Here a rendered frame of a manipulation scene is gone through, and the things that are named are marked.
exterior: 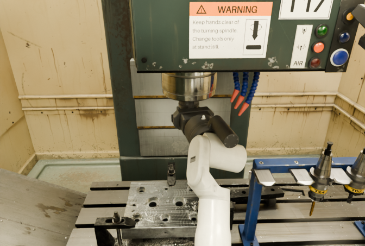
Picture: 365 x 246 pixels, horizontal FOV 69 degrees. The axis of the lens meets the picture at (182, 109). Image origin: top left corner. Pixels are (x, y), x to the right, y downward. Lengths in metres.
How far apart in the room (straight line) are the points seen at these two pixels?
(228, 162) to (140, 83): 0.74
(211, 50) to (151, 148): 0.94
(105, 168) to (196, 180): 1.42
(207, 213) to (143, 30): 0.38
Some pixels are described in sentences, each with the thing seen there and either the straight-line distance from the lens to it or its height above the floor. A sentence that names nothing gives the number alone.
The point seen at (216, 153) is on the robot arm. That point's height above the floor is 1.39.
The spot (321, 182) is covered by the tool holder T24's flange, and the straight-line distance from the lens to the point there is 0.86.
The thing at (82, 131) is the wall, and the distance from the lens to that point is 1.89.
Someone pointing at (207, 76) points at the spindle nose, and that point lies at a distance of 0.71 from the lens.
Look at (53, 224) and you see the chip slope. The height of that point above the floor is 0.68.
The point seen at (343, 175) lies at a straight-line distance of 0.92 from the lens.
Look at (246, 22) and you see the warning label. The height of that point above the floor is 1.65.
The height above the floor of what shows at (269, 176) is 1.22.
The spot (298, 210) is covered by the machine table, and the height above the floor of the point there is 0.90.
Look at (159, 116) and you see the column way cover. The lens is 1.30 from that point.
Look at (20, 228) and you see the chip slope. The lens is 1.48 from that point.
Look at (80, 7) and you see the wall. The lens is 1.64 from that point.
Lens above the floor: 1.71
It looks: 25 degrees down
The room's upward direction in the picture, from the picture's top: straight up
